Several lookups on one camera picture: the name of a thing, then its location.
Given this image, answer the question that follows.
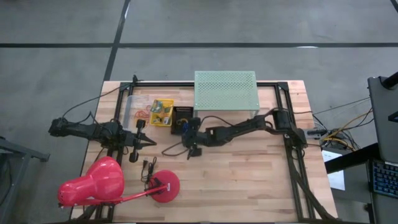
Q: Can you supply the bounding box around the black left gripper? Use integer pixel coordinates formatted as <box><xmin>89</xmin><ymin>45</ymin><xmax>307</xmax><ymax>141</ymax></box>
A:
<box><xmin>129</xmin><ymin>119</ymin><xmax>157</xmax><ymax>163</ymax></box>

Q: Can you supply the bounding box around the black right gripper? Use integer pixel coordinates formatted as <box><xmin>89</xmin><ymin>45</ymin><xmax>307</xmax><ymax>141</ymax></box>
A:
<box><xmin>182</xmin><ymin>117</ymin><xmax>202</xmax><ymax>161</ymax></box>

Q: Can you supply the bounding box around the eight-count Crayola crayon box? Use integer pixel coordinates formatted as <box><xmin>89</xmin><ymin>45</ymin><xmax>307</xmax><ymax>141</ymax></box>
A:
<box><xmin>150</xmin><ymin>100</ymin><xmax>165</xmax><ymax>113</ymax></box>

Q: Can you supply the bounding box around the clear plastic bin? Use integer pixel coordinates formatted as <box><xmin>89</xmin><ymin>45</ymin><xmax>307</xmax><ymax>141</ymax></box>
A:
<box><xmin>123</xmin><ymin>95</ymin><xmax>153</xmax><ymax>128</ymax></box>

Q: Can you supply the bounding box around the black plastic basket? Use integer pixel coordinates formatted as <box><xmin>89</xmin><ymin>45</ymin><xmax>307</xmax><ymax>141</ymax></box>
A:
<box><xmin>170</xmin><ymin>106</ymin><xmax>194</xmax><ymax>135</ymax></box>

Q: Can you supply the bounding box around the yellow plastic basket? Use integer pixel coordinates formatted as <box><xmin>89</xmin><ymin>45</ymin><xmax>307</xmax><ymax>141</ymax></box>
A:
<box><xmin>149</xmin><ymin>98</ymin><xmax>175</xmax><ymax>127</ymax></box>

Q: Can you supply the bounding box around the red desk lamp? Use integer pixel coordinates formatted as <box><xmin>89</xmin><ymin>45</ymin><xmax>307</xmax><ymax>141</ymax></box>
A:
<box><xmin>57</xmin><ymin>156</ymin><xmax>181</xmax><ymax>208</ymax></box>

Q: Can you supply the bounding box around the green perforated metal shelf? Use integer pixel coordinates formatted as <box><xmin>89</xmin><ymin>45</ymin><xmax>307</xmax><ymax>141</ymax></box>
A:
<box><xmin>193</xmin><ymin>70</ymin><xmax>261</xmax><ymax>119</ymax></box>

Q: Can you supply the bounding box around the gray metal cart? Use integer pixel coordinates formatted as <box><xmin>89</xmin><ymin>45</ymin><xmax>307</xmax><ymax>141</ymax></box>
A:
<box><xmin>0</xmin><ymin>136</ymin><xmax>50</xmax><ymax>224</ymax></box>

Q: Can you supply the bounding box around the white paper sheet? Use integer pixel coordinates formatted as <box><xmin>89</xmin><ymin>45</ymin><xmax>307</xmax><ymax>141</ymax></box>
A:
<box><xmin>322</xmin><ymin>149</ymin><xmax>346</xmax><ymax>191</ymax></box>

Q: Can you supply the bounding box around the gray monitor back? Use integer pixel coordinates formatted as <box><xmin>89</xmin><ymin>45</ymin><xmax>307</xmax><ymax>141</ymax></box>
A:
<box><xmin>368</xmin><ymin>72</ymin><xmax>398</xmax><ymax>163</ymax></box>

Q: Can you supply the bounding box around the blue-lit keyboard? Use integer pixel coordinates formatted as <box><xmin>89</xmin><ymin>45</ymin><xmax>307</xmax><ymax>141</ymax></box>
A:
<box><xmin>372</xmin><ymin>160</ymin><xmax>398</xmax><ymax>198</ymax></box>

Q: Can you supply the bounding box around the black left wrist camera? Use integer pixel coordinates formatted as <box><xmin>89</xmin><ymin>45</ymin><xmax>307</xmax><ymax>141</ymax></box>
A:
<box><xmin>124</xmin><ymin>130</ymin><xmax>137</xmax><ymax>146</ymax></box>

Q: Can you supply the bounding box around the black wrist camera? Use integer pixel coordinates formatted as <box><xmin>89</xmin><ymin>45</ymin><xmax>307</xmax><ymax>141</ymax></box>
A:
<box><xmin>124</xmin><ymin>130</ymin><xmax>137</xmax><ymax>146</ymax></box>
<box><xmin>198</xmin><ymin>130</ymin><xmax>214</xmax><ymax>146</ymax></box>

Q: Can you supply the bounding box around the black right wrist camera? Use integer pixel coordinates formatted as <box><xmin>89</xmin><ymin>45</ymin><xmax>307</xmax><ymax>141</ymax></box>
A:
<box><xmin>198</xmin><ymin>130</ymin><xmax>214</xmax><ymax>146</ymax></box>

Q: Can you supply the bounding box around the black lamp power cable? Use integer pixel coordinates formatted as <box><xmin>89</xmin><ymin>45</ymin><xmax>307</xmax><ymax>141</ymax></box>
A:
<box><xmin>140</xmin><ymin>156</ymin><xmax>158</xmax><ymax>184</ymax></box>

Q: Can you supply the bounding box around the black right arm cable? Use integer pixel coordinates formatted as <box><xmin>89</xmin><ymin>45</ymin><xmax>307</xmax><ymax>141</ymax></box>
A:
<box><xmin>161</xmin><ymin>115</ymin><xmax>237</xmax><ymax>157</ymax></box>

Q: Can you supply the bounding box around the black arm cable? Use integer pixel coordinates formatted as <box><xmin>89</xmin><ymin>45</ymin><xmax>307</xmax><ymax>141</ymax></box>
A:
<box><xmin>62</xmin><ymin>75</ymin><xmax>137</xmax><ymax>121</ymax></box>
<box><xmin>161</xmin><ymin>115</ymin><xmax>237</xmax><ymax>157</ymax></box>

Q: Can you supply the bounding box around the black table frame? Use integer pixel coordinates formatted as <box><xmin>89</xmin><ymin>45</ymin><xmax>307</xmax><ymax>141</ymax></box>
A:
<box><xmin>116</xmin><ymin>80</ymin><xmax>338</xmax><ymax>222</ymax></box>

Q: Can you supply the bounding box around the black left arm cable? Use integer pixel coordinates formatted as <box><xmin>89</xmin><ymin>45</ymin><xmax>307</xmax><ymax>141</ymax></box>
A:
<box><xmin>62</xmin><ymin>75</ymin><xmax>137</xmax><ymax>121</ymax></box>

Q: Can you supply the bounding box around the yellow cable bundle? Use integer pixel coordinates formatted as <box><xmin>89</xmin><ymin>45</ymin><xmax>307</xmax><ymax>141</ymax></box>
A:
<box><xmin>323</xmin><ymin>109</ymin><xmax>374</xmax><ymax>147</ymax></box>

